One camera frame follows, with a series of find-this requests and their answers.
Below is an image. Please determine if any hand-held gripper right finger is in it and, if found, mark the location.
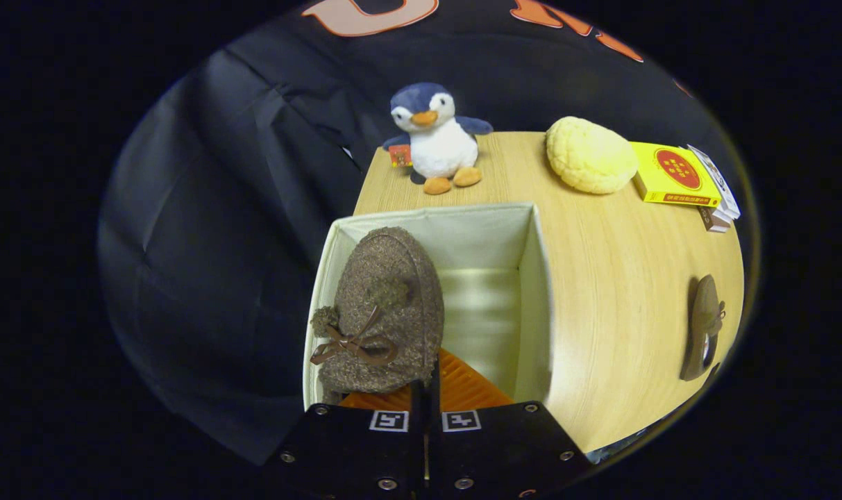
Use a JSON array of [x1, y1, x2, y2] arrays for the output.
[[429, 347, 593, 500]]

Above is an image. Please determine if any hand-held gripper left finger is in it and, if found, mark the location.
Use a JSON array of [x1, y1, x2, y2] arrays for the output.
[[261, 378, 427, 500]]

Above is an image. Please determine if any brown fuzzy shoe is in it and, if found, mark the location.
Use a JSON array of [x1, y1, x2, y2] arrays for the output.
[[310, 226, 446, 403], [680, 274, 727, 382]]

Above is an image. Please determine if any woven storage box cream lining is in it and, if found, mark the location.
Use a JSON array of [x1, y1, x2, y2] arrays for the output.
[[301, 201, 555, 412]]

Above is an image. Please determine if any penguin plush toy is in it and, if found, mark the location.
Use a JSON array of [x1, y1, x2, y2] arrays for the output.
[[382, 82, 494, 196]]

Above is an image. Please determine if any black backdrop cloth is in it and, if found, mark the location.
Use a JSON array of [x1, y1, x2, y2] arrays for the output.
[[98, 0, 741, 466]]

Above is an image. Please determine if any yellow bun-shaped plush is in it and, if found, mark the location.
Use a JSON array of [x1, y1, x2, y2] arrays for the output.
[[546, 116, 639, 195]]

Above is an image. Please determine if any brown book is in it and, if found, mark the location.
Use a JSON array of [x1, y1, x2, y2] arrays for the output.
[[697, 206, 732, 233]]

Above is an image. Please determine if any yellow book with red label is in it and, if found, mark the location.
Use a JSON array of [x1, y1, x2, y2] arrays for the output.
[[631, 142, 721, 208]]

